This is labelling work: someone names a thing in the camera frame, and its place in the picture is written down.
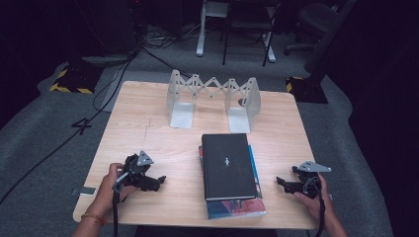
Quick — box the dark equipment stand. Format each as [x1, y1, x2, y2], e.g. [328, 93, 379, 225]
[68, 0, 146, 67]

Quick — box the bundle of floor cables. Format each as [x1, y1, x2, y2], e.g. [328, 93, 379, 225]
[142, 22, 200, 49]

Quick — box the white desk frame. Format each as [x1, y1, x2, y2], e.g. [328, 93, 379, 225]
[196, 0, 278, 63]

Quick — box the person's right hand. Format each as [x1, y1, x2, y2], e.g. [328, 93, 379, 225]
[293, 176, 330, 221]

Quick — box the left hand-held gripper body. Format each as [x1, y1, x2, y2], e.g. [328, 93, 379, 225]
[112, 150, 159, 194]

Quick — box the blue paperback book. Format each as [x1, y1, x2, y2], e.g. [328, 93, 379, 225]
[247, 144, 261, 191]

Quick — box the black yellow striped stand base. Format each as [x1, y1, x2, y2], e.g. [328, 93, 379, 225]
[48, 63, 105, 95]
[286, 76, 329, 105]

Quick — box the black office chair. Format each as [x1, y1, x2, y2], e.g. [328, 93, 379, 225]
[284, 1, 340, 57]

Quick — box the right hand-held gripper black cable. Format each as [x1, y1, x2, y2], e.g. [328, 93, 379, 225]
[302, 179, 328, 237]

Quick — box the person's left hand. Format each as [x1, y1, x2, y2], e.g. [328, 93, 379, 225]
[97, 163, 136, 211]

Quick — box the orange bead bracelet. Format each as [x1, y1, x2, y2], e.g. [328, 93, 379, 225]
[80, 212, 107, 227]

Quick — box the black hardcover book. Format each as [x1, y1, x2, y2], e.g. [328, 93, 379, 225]
[201, 132, 259, 202]

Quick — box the hand-held gripper black cable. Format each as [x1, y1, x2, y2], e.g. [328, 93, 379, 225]
[302, 179, 328, 237]
[112, 191, 121, 237]

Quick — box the left hand-held gripper black cable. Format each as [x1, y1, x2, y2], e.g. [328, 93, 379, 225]
[112, 191, 121, 237]

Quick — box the white expandable metal bookend rack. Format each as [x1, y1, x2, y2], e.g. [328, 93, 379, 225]
[166, 68, 262, 134]

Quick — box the long black floor cable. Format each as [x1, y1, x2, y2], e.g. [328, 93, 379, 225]
[0, 52, 138, 205]

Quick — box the red and blue illustrated book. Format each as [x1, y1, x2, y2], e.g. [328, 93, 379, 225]
[198, 145, 267, 220]

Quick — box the black metal chair frame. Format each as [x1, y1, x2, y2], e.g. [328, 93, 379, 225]
[221, 0, 282, 67]

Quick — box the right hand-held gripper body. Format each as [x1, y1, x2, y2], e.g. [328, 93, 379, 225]
[292, 160, 332, 200]

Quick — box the looped black floor cable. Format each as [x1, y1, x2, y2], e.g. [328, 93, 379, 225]
[92, 62, 130, 114]

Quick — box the dark slanted stand pole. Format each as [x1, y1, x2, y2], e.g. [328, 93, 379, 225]
[302, 0, 359, 74]

